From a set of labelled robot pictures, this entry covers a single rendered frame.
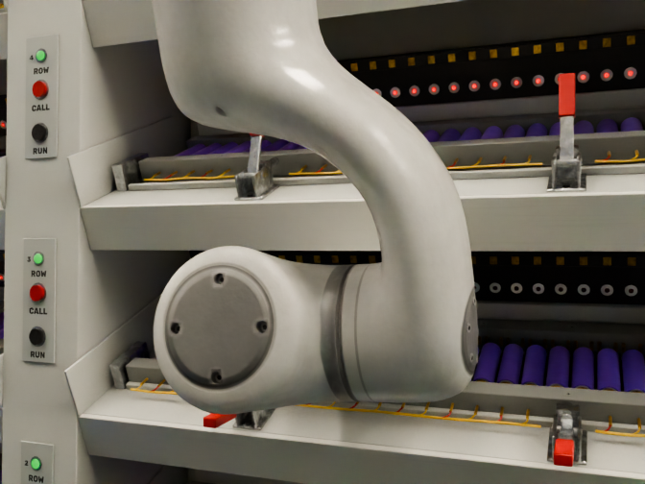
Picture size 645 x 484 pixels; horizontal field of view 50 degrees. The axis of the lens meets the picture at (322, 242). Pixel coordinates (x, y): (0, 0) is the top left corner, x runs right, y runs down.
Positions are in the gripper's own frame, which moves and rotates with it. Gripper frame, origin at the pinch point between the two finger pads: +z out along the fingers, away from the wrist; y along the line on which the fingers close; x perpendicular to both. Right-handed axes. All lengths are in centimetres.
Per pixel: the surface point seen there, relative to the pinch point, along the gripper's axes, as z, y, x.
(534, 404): -1.9, -12.8, 4.2
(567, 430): -5.5, -15.5, 5.7
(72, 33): -11.0, 30.4, -28.3
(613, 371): 2.7, -18.9, 1.2
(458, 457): -5.7, -7.5, 8.5
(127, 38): -9.3, 25.1, -27.9
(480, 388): -1.6, -8.5, 3.3
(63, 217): -8.4, 31.1, -10.4
